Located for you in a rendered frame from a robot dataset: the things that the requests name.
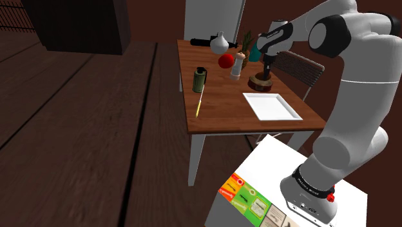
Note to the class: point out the wooden table with white legs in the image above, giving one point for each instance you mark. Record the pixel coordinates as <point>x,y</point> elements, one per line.
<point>220,103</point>

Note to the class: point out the white and wood pepper mill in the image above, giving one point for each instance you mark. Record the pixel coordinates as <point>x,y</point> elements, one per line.
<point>237,66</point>

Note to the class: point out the round wooden bowl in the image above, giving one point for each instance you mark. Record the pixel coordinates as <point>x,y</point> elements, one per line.
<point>256,85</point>

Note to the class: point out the white round vase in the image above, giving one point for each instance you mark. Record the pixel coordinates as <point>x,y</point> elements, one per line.
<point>219,44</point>

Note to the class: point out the teal cup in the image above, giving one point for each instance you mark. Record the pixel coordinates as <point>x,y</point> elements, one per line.
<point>253,54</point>

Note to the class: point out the long black tool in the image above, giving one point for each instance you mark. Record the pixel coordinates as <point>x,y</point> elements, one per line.
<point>200,41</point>

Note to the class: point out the dark wooden cabinet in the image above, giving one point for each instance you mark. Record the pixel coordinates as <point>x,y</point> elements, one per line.
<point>81,25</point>

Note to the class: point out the pineapple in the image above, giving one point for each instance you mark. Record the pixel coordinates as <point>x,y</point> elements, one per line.
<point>245,50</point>

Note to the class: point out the black mesh metal chair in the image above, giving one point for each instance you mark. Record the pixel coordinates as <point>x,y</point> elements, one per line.
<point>298,69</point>

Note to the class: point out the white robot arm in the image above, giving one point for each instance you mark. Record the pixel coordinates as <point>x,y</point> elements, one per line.
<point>355,103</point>

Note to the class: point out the red apple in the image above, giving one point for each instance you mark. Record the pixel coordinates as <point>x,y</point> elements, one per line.
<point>226,61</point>

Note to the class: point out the yellow pencil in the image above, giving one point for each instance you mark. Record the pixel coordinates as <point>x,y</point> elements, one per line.
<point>199,103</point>

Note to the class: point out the olive green bottle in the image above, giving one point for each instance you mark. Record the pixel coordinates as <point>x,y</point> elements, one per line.
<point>199,80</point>

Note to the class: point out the white door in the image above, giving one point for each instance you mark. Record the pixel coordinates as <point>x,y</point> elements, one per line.
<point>208,19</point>

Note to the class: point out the white patterned robot stand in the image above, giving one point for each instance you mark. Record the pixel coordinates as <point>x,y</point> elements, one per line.
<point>276,163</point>

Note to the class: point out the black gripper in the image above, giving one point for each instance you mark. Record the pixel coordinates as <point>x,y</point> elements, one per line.
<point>267,67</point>

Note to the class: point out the white square plate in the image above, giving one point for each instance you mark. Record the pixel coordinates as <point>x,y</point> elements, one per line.
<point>271,107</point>

